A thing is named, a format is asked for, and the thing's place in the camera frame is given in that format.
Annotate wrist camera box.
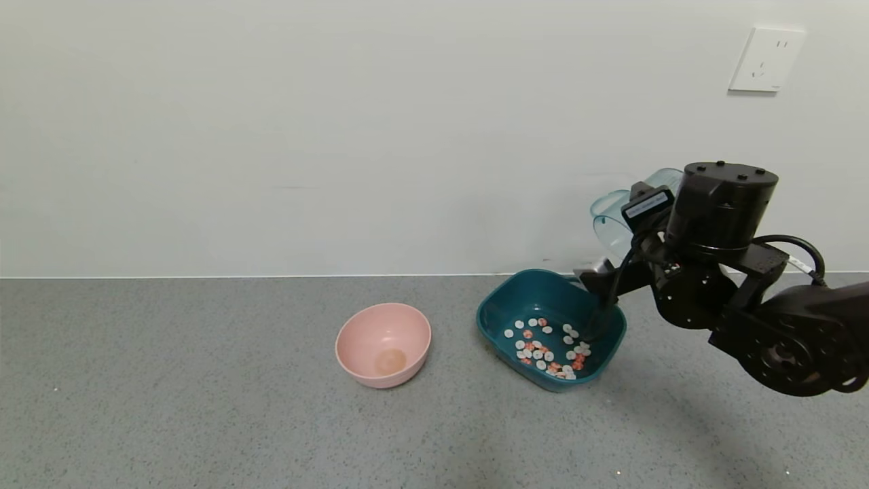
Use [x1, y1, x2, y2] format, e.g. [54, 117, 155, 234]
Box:
[621, 182, 677, 223]

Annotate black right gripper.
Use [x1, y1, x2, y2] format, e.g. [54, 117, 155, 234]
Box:
[621, 181, 675, 236]

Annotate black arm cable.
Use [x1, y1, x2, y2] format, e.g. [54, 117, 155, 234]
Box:
[752, 234, 827, 287]

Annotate teal plastic basin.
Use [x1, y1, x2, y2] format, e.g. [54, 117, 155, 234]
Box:
[476, 269, 627, 394]

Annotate blue ribbed transparent cup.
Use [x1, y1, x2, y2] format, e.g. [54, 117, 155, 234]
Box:
[590, 168, 685, 264]

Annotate pink bowl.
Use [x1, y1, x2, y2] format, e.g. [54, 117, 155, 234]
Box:
[335, 303, 432, 390]

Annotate red and white ring pieces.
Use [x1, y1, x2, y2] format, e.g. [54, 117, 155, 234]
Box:
[503, 316, 593, 380]

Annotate white wall outlet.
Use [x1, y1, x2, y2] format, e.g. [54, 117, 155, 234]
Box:
[728, 27, 807, 94]

